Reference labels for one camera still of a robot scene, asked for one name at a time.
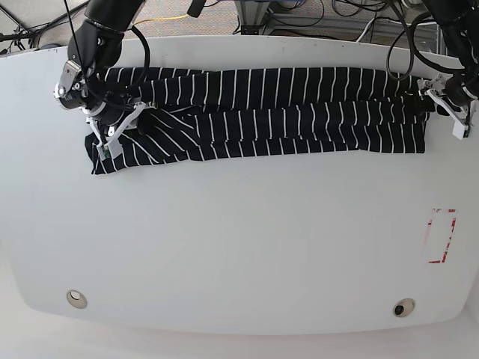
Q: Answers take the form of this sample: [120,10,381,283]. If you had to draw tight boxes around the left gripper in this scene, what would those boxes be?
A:
[417,69,478,139]

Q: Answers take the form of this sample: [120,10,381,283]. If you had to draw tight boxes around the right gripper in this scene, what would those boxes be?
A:
[53,61,157,156]

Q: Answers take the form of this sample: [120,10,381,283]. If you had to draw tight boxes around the black white striped T-shirt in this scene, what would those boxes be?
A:
[85,67,434,175]

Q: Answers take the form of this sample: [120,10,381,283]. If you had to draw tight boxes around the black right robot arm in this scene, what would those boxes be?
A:
[54,1,156,160]

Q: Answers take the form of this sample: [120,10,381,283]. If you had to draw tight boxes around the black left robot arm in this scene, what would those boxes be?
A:
[415,1,478,140]

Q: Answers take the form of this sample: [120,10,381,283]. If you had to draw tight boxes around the red tape rectangle marking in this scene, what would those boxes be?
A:
[423,209,457,264]

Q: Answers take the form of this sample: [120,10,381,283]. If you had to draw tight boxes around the black tripod legs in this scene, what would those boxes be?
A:
[1,1,88,55]

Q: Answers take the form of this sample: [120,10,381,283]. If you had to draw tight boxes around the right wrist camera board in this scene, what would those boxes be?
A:
[97,144,111,161]

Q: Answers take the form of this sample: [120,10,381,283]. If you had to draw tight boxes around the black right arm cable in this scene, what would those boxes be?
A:
[61,0,151,109]

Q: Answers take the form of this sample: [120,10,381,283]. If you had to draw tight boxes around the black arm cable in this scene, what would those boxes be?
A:
[385,0,472,83]
[61,0,151,109]

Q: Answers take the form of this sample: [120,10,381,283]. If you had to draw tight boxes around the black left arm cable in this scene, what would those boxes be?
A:
[385,0,472,83]

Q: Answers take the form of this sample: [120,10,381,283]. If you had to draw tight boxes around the yellow floor cable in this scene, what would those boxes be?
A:
[132,13,188,26]

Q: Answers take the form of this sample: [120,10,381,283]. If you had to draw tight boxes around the left table cable grommet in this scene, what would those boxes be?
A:
[66,289,88,310]

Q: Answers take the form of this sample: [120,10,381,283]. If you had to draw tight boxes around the table cable grommet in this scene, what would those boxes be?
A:
[66,289,88,310]
[393,298,415,318]

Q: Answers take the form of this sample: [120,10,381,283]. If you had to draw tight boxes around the aluminium frame stand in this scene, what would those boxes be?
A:
[234,1,271,35]

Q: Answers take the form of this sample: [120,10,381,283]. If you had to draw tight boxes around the right table cable grommet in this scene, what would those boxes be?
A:
[393,298,415,318]

